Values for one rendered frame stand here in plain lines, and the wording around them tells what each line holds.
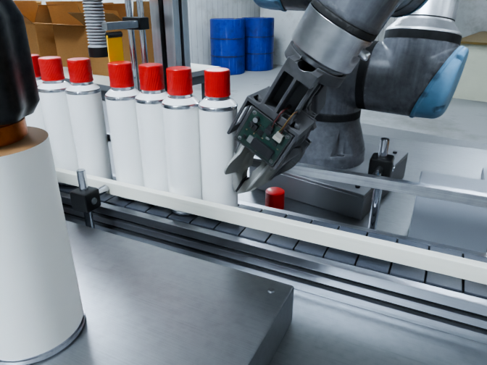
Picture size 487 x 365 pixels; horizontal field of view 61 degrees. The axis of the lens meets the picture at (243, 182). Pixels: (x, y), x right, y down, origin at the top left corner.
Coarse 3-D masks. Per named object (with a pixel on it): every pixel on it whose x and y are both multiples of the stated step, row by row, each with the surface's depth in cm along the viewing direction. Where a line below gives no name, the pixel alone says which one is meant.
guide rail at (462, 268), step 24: (120, 192) 62; (144, 192) 60; (216, 216) 56; (240, 216) 54; (264, 216) 53; (312, 240) 50; (336, 240) 49; (360, 240) 48; (384, 240) 47; (408, 264) 46; (432, 264) 45; (456, 264) 44; (480, 264) 43
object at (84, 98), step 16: (80, 64) 61; (80, 80) 62; (80, 96) 62; (96, 96) 63; (80, 112) 63; (96, 112) 64; (80, 128) 64; (96, 128) 65; (80, 144) 65; (96, 144) 65; (80, 160) 66; (96, 160) 66; (96, 176) 67; (112, 176) 70
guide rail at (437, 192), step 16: (256, 160) 58; (320, 176) 55; (336, 176) 54; (352, 176) 53; (368, 176) 52; (400, 192) 51; (416, 192) 50; (432, 192) 49; (448, 192) 49; (464, 192) 48
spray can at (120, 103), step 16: (112, 64) 57; (128, 64) 58; (112, 80) 58; (128, 80) 59; (112, 96) 58; (128, 96) 58; (112, 112) 59; (128, 112) 59; (112, 128) 60; (128, 128) 60; (112, 144) 62; (128, 144) 61; (128, 160) 62; (128, 176) 63
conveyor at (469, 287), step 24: (168, 216) 60; (192, 216) 60; (288, 216) 60; (264, 240) 54; (288, 240) 54; (408, 240) 54; (360, 264) 49; (384, 264) 49; (456, 288) 45; (480, 288) 45
